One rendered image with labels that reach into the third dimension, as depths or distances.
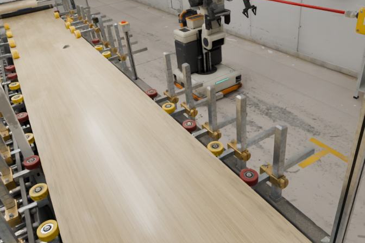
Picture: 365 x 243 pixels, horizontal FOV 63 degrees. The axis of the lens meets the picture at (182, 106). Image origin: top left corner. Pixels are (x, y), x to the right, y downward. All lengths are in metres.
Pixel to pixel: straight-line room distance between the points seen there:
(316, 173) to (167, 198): 1.70
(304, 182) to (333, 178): 0.23
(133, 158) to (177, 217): 0.43
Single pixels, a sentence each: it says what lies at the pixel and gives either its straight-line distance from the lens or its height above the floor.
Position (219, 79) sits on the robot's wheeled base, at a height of 0.27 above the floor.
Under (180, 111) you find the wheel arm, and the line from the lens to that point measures 1.94.
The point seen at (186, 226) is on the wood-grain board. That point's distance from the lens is 1.22.
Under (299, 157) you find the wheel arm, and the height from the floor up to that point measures 0.85.
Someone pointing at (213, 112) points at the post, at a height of 0.96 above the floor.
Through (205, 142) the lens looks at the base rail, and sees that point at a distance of 1.88.
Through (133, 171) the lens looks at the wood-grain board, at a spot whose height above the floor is 0.90.
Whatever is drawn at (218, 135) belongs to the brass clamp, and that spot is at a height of 0.81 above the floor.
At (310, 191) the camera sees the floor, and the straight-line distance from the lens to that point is 2.62.
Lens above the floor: 1.88
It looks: 31 degrees down
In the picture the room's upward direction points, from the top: 7 degrees counter-clockwise
